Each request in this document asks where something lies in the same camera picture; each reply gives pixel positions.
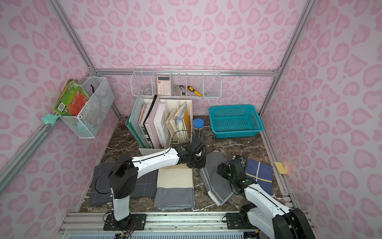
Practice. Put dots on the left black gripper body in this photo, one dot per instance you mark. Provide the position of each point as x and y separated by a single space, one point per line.
198 156

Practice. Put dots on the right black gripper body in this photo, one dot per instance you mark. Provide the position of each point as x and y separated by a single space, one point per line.
225 171

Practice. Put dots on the grey pillowcase with label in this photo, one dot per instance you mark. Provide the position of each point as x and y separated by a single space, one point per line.
217 187

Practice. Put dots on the cream and grey pillowcase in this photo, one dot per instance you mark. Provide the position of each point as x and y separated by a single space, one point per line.
175 188

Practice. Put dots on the teal plastic basket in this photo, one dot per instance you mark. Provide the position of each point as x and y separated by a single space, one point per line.
235 121

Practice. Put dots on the dark grey checked pillowcase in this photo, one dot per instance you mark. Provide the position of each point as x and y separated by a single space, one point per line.
146 186
100 192

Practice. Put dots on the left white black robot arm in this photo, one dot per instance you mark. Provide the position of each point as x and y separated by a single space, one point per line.
123 177

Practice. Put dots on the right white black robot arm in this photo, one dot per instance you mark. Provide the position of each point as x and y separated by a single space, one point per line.
274 219

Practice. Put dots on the navy blue folded pillowcase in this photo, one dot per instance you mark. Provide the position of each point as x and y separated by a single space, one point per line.
260 173

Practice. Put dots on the blue lid pencil jar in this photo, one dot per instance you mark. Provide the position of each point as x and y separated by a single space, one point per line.
198 129

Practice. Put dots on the white file organizer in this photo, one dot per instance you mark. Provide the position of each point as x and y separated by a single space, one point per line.
179 118

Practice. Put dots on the pink book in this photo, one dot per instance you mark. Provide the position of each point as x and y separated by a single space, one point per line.
149 123

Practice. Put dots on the yellow sticky note pad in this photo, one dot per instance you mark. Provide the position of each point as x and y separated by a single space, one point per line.
280 168

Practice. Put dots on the white book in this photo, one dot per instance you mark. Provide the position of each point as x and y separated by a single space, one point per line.
160 124

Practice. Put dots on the yellow utility knife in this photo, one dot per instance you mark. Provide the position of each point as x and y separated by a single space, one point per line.
194 91

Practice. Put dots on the grey stapler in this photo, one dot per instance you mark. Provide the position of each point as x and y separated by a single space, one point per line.
180 90

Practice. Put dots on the green folder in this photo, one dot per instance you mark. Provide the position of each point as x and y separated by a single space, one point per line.
133 123

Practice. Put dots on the clear tape roll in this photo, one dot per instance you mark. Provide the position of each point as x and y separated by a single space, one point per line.
147 92

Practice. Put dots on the pink calculator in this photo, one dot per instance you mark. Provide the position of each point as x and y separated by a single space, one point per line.
164 85

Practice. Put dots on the green red booklet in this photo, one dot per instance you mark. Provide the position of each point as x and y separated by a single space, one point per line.
71 100

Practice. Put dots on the mint green clip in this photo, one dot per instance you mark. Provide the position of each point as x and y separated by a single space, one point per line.
50 119

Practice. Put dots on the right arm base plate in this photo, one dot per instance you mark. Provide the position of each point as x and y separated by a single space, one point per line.
237 221

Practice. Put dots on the white wire wall shelf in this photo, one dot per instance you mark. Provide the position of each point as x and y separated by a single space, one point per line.
207 82

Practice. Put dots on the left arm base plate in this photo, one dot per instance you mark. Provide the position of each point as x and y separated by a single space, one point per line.
134 222

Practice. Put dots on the white mesh wall basket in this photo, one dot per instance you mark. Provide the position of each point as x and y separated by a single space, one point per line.
91 116

